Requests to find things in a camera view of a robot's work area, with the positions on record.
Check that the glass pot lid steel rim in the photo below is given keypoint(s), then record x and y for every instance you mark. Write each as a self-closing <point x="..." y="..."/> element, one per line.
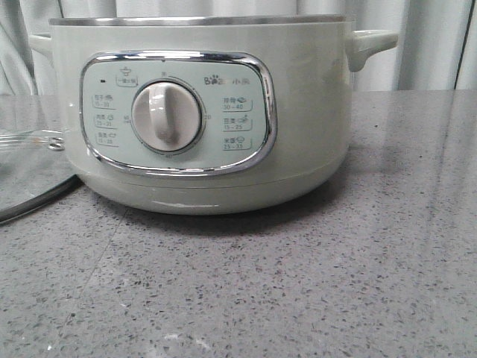
<point x="34" y="171"/>

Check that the pale green electric cooking pot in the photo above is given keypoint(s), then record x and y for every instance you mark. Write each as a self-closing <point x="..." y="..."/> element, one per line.
<point x="208" y="115"/>

